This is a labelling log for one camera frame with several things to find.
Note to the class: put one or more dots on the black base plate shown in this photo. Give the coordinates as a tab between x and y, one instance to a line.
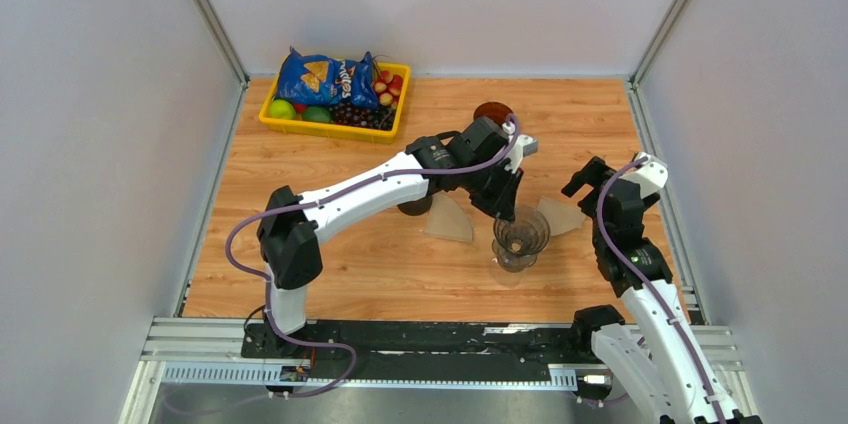
329	354

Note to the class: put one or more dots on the paper coffee filter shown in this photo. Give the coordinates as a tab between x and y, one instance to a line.
561	218

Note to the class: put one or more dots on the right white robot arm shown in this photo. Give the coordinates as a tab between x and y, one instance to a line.
646	302

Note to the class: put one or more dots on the red apples pile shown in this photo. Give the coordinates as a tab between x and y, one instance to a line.
388	88

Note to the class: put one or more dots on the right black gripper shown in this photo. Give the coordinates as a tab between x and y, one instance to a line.
590	174

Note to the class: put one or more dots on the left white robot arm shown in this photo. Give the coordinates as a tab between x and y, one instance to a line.
295	226

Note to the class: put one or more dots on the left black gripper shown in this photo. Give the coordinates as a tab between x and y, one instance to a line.
504	202

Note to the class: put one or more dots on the green avocado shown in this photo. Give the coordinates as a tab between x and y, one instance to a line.
317	114

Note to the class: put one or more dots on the aluminium frame rail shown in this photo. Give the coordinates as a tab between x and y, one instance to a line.
196	367

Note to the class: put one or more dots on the paper filter on table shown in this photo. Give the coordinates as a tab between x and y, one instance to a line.
447	220

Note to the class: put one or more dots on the blue chips bag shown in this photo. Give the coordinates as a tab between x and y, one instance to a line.
319	80

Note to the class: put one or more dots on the green lime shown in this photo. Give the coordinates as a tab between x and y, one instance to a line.
282	109

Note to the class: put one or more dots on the brown amber dripper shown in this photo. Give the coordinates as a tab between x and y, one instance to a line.
498	112

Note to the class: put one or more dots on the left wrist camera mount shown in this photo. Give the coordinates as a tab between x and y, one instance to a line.
520	146

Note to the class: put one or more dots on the clear glass dripper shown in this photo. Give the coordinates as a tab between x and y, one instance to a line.
518	243

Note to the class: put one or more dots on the dark grape bunch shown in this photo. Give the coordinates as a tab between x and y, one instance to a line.
380	118

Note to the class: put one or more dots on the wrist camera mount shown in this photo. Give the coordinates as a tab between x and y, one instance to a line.
520	146
648	172

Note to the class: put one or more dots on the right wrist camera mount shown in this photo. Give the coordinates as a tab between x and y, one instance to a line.
648	172

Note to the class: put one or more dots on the red rimmed glass server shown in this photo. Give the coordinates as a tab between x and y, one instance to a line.
417	207

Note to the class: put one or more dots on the yellow plastic bin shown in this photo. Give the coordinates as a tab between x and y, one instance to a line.
298	126

